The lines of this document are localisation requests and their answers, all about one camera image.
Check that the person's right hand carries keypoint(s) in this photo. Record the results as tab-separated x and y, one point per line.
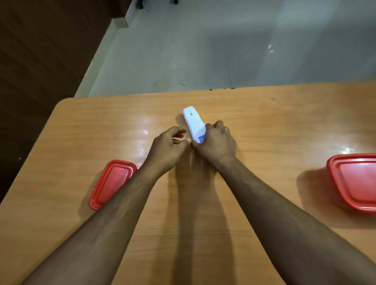
217	145

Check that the person's right forearm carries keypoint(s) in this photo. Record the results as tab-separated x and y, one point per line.
288	232

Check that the red plastic container lid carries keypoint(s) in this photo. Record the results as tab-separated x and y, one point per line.
110	183

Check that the person's right thumb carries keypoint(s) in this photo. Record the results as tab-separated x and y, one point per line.
197	143

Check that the white plastic tube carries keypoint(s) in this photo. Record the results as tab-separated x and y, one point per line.
193	123

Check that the person's left forearm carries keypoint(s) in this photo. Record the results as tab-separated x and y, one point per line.
100	229

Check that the person's left hand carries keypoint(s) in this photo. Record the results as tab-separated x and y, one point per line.
164	149

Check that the person's left thumb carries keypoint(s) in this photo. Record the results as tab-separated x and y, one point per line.
181	143

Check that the wooden table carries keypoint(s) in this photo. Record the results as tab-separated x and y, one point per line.
188	182

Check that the red lidded plastic container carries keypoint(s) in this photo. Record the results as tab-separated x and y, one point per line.
355	182

